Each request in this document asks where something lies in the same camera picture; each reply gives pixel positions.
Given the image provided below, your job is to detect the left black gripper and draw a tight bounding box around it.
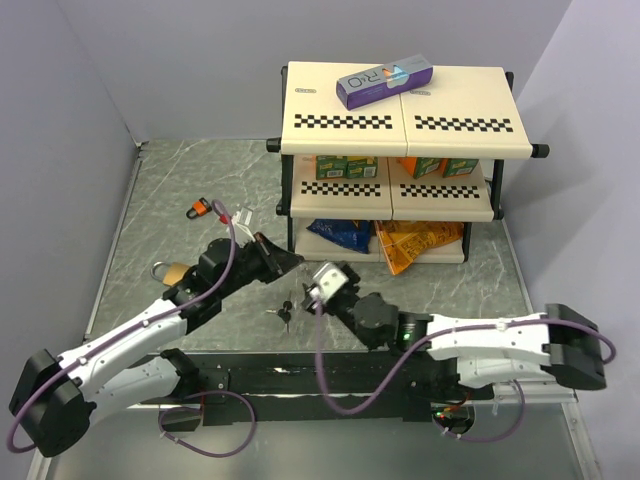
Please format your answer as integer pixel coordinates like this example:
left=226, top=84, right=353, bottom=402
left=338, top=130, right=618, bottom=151
left=217, top=231, right=304, bottom=299

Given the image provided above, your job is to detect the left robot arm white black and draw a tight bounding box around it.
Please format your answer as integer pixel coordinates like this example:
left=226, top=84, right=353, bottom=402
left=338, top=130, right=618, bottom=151
left=6, top=233, right=304, bottom=458

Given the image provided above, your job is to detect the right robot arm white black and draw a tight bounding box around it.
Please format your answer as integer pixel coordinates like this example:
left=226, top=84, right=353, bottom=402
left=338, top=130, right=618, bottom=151
left=302, top=262, right=611, bottom=399

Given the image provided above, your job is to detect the black-headed key bunch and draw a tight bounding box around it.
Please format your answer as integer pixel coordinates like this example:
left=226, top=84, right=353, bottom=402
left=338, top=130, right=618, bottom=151
left=266, top=290, right=293, bottom=333

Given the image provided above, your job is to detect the blue snack bag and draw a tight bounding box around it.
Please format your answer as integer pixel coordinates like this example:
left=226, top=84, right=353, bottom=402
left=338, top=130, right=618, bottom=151
left=307, top=219, right=372, bottom=254

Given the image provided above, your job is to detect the orange snack bag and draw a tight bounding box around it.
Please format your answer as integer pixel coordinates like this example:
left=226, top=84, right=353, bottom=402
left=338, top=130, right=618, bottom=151
left=374, top=220, right=464, bottom=275

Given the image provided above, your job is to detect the small orange black padlock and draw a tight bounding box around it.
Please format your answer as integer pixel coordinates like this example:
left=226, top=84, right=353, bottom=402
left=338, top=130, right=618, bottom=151
left=186, top=197, right=213, bottom=220

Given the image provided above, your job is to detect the green yellow box left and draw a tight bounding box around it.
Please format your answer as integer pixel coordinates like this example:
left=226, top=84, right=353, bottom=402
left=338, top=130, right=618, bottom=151
left=314, top=155, right=348, bottom=180

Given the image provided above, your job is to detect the green yellow box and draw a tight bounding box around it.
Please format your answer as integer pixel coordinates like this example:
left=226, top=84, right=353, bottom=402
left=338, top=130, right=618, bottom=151
left=346, top=156, right=378, bottom=179
left=314, top=155, right=348, bottom=180

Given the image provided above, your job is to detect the brass padlock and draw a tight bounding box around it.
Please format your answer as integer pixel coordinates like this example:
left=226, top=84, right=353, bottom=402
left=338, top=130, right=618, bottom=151
left=150, top=261, right=190, bottom=286

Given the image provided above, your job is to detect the beige three-tier shelf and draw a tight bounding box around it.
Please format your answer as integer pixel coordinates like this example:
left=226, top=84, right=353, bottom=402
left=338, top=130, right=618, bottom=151
left=267, top=61, right=549, bottom=261

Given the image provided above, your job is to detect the orange green box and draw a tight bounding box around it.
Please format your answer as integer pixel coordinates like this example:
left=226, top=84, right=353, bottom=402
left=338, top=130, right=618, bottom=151
left=398, top=157, right=443, bottom=179

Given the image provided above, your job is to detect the green box right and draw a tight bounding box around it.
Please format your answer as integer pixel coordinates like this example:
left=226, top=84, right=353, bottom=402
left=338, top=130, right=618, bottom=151
left=440, top=158, right=479, bottom=178

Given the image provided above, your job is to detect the purple toothpaste box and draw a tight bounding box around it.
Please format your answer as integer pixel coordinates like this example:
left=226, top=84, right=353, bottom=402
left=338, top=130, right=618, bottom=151
left=336, top=55, right=434, bottom=111

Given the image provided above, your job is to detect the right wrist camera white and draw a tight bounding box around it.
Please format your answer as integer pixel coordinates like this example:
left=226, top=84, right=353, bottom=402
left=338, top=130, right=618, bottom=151
left=308, top=262, right=349, bottom=305

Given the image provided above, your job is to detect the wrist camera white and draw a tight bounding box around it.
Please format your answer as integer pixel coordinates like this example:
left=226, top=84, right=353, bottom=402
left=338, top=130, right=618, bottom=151
left=308, top=262, right=349, bottom=305
left=231, top=207, right=255, bottom=247

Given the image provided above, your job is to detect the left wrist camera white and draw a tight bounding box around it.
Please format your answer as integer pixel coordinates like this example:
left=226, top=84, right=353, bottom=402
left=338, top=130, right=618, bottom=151
left=231, top=207, right=255, bottom=247

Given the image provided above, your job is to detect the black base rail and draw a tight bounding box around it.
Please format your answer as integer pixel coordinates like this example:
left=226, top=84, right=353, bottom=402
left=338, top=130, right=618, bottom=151
left=144, top=349, right=506, bottom=426

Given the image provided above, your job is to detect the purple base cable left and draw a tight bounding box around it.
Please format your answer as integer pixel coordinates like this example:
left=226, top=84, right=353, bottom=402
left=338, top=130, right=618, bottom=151
left=158, top=388, right=259, bottom=459

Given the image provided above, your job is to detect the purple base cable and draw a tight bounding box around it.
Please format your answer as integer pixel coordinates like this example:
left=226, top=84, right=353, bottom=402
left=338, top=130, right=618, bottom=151
left=432, top=382, right=526, bottom=444
left=158, top=388, right=259, bottom=459

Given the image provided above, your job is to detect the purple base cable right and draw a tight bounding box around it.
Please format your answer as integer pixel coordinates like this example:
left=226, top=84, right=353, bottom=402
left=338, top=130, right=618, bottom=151
left=432, top=382, right=526, bottom=444

